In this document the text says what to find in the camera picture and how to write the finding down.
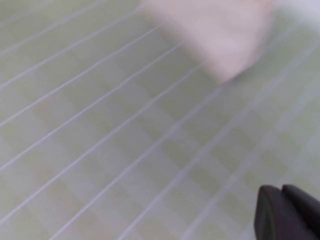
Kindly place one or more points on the cream fabric pencil case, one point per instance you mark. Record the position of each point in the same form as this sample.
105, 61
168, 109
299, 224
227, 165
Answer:
215, 35

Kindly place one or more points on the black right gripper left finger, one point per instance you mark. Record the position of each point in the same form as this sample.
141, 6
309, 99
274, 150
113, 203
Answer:
272, 217

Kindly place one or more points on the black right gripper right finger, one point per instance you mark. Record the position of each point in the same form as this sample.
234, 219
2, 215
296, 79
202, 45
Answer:
306, 210

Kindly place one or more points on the green white-grid tablecloth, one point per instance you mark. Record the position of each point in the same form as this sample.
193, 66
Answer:
112, 150

